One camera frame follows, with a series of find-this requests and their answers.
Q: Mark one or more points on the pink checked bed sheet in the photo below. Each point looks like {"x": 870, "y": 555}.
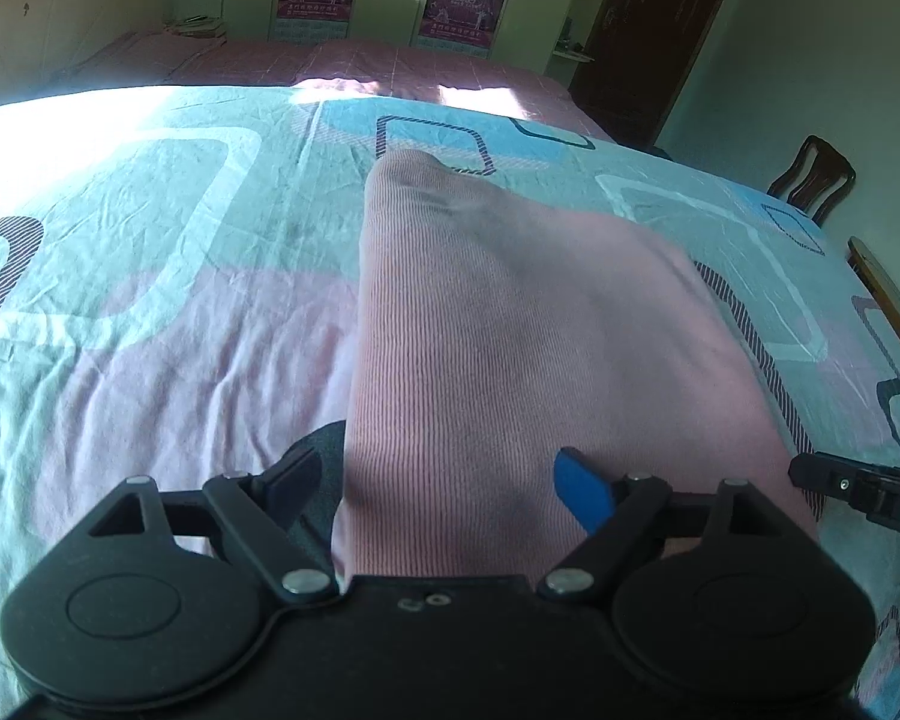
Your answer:
{"x": 360, "y": 64}

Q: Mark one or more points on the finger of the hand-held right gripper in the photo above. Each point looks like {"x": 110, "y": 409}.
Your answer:
{"x": 821, "y": 474}

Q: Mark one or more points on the corner wall shelves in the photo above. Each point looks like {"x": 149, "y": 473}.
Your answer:
{"x": 585, "y": 7}

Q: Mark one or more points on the patterned teal bed sheet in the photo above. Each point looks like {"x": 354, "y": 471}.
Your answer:
{"x": 195, "y": 202}

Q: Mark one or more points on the dark wooden chair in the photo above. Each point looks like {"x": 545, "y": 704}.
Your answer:
{"x": 814, "y": 180}

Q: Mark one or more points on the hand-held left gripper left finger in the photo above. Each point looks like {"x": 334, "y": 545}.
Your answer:
{"x": 307, "y": 469}

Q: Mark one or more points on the wooden bed frame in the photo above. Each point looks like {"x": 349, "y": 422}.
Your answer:
{"x": 889, "y": 300}

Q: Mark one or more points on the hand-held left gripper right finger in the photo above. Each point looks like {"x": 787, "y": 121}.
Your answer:
{"x": 581, "y": 491}

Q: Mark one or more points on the stack of books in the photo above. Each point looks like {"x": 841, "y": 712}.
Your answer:
{"x": 195, "y": 25}

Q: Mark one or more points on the dark wooden door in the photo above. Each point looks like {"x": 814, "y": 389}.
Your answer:
{"x": 660, "y": 37}

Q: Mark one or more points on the pink knit sweater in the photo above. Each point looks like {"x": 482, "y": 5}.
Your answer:
{"x": 510, "y": 330}

